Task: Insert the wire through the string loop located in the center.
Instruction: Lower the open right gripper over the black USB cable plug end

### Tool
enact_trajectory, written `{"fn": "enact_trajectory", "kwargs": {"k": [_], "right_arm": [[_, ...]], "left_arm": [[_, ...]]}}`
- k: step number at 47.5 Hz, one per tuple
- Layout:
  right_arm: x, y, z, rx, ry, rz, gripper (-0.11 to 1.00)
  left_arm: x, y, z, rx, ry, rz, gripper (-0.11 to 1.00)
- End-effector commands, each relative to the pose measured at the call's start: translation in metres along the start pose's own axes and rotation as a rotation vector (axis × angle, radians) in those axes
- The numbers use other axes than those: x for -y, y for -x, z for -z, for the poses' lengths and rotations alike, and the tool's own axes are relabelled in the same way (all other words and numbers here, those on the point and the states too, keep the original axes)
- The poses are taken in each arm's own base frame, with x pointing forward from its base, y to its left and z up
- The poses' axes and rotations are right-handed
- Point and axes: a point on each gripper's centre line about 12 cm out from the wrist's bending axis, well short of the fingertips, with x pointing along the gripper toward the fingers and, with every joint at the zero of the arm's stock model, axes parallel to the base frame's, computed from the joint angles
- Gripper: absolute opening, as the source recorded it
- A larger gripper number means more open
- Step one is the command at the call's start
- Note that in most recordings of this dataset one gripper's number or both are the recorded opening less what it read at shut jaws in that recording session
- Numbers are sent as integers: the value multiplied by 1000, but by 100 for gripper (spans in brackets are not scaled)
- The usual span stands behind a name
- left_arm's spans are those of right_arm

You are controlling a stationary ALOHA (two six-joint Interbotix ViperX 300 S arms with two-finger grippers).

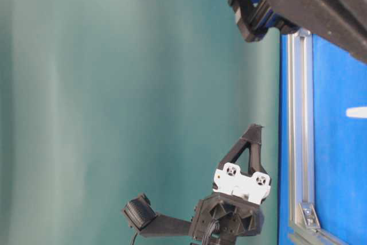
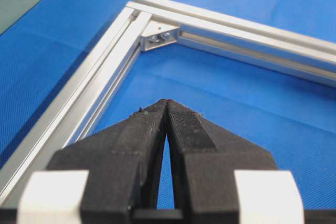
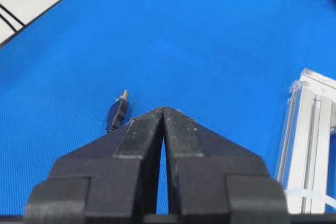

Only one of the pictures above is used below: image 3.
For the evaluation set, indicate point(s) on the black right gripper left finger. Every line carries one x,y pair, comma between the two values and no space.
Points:
113,179

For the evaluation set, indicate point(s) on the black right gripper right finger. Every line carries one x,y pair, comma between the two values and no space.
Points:
213,180

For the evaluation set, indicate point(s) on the white zip tie loop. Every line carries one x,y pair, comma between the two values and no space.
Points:
311,195

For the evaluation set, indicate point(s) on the blue table mat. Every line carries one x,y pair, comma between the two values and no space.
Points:
228,64

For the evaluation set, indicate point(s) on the aluminium extrusion frame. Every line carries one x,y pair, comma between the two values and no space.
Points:
303,156

